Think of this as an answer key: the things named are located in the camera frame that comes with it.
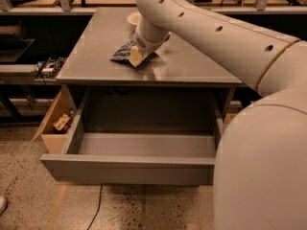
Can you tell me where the white bowl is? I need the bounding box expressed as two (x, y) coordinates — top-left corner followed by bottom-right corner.
(127, 11), (141, 26)

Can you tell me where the black patterned notebook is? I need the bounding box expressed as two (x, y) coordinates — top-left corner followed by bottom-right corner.
(35, 57), (66, 80)

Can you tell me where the yellow toy in box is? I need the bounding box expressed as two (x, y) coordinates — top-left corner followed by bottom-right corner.
(53, 114), (71, 132)

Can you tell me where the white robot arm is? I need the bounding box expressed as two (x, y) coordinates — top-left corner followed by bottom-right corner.
(134, 0), (307, 230)

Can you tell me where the blue chip bag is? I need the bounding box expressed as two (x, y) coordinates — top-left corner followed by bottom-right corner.
(110, 40), (153, 64)

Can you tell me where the wooden box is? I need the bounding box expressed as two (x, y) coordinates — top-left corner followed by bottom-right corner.
(33, 88), (76, 154)

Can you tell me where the grey cabinet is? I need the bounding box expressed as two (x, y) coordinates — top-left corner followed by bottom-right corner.
(57, 8), (241, 134)

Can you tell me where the black floor cable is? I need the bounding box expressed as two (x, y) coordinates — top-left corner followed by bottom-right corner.
(85, 182), (104, 230)

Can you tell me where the grey open top drawer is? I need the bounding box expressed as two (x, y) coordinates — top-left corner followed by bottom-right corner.
(41, 88), (223, 186)

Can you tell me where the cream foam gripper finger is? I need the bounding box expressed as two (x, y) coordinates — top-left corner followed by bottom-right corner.
(130, 46), (148, 67)

